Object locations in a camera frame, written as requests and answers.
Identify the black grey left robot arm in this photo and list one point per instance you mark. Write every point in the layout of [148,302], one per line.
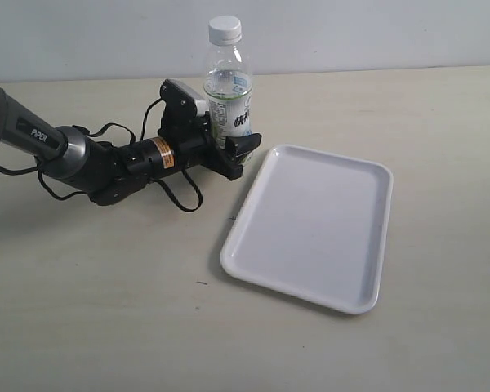
[107,174]

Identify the white bottle cap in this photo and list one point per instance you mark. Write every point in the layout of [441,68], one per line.
[224,30]

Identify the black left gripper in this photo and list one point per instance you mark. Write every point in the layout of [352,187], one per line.
[192,144]

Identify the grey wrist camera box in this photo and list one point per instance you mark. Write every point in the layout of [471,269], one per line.
[182,100]

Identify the clear plastic drink bottle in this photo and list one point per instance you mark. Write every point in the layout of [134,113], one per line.
[228,86]

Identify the white rectangular plastic tray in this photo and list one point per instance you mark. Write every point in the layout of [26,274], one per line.
[313,226]

